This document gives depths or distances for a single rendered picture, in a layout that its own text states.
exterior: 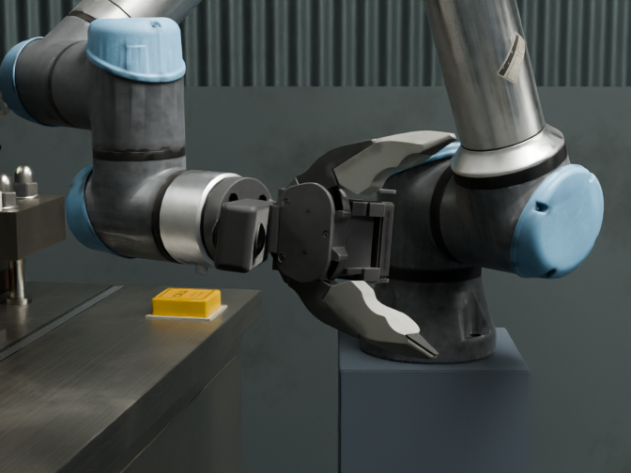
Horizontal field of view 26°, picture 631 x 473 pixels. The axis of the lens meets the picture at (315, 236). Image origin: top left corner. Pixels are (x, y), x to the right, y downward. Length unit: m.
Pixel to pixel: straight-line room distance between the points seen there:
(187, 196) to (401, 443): 0.51
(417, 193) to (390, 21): 1.79
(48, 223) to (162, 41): 0.75
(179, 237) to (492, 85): 0.40
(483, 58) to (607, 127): 1.98
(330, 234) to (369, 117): 2.25
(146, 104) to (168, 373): 0.44
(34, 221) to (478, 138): 0.65
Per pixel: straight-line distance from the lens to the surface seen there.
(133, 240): 1.08
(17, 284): 1.79
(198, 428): 1.67
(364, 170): 0.95
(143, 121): 1.08
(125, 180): 1.08
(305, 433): 3.35
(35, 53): 1.20
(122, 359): 1.49
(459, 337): 1.47
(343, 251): 0.97
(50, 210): 1.80
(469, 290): 1.48
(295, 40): 3.21
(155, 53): 1.08
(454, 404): 1.45
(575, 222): 1.37
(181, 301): 1.67
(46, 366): 1.48
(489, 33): 1.30
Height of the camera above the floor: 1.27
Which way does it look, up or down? 9 degrees down
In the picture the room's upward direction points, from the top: straight up
